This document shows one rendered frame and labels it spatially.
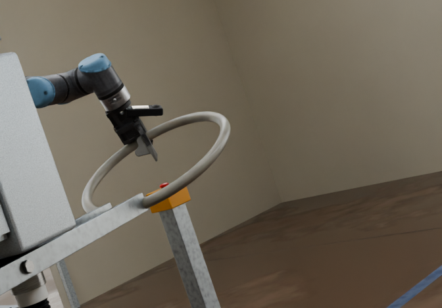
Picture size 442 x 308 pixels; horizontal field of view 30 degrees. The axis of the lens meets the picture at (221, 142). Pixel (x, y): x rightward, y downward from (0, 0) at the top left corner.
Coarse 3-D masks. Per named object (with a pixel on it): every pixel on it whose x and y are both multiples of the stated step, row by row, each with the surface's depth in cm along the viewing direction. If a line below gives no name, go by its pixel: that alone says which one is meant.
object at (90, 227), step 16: (112, 208) 207; (128, 208) 213; (144, 208) 219; (80, 224) 196; (96, 224) 200; (112, 224) 205; (64, 240) 188; (80, 240) 193; (32, 256) 178; (48, 256) 182; (64, 256) 187; (0, 272) 169; (16, 272) 173; (32, 272) 177; (0, 288) 168
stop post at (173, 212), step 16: (160, 208) 323; (176, 208) 324; (176, 224) 323; (176, 240) 325; (192, 240) 326; (176, 256) 327; (192, 256) 325; (192, 272) 324; (208, 272) 329; (192, 288) 326; (208, 288) 327; (192, 304) 328; (208, 304) 325
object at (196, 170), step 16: (208, 112) 250; (160, 128) 260; (224, 128) 233; (128, 144) 260; (224, 144) 228; (112, 160) 257; (208, 160) 222; (96, 176) 251; (192, 176) 219; (160, 192) 218; (176, 192) 219; (96, 208) 229
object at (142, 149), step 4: (140, 136) 257; (140, 140) 257; (140, 144) 257; (144, 144) 257; (140, 148) 257; (144, 148) 257; (148, 148) 256; (152, 148) 256; (136, 152) 257; (140, 152) 256; (144, 152) 256; (148, 152) 256; (152, 152) 256; (156, 152) 257; (156, 156) 257; (156, 160) 257
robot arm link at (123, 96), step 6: (120, 90) 252; (126, 90) 254; (114, 96) 251; (120, 96) 252; (126, 96) 253; (102, 102) 253; (108, 102) 252; (114, 102) 252; (120, 102) 252; (108, 108) 253; (114, 108) 252
